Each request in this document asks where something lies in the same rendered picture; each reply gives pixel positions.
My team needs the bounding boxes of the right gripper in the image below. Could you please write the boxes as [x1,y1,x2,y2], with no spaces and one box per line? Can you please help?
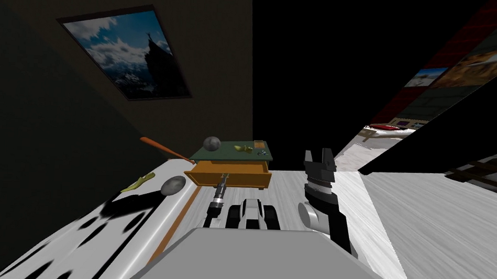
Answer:
[303,147,338,186]

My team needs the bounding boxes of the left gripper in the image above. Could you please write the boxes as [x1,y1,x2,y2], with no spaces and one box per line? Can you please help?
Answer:
[214,174,231,200]

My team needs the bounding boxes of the orange drawer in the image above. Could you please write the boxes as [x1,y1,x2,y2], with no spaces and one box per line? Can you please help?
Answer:
[182,157,273,192]

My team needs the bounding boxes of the green topped nightstand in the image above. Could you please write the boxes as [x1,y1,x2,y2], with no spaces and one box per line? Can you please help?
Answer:
[188,137,274,171]

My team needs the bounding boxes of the grey ball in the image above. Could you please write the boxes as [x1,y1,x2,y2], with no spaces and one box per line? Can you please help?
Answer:
[202,135,222,153]

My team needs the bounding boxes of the bed with red pillow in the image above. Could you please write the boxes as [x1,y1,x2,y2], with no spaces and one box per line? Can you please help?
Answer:
[355,122,417,144]

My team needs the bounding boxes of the orange rod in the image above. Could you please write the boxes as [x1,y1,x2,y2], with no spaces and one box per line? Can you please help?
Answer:
[138,136,197,165]

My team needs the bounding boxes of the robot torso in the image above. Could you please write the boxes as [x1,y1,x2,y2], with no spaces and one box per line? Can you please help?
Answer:
[124,192,415,279]

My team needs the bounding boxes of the small snowy landscape picture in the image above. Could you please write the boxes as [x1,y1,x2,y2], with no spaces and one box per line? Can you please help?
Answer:
[403,65,450,91]

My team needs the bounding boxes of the white bed with black spots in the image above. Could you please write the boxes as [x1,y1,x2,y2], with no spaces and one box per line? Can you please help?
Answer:
[0,151,202,279]

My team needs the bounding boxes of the mountain and sky picture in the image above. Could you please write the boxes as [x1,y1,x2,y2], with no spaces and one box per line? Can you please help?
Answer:
[52,0,197,105]

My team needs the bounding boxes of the dark wooden furniture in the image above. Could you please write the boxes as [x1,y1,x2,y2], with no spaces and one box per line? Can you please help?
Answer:
[443,155,497,194]

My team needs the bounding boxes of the brown picture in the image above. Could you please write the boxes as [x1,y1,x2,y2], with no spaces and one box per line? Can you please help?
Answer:
[428,40,497,93]

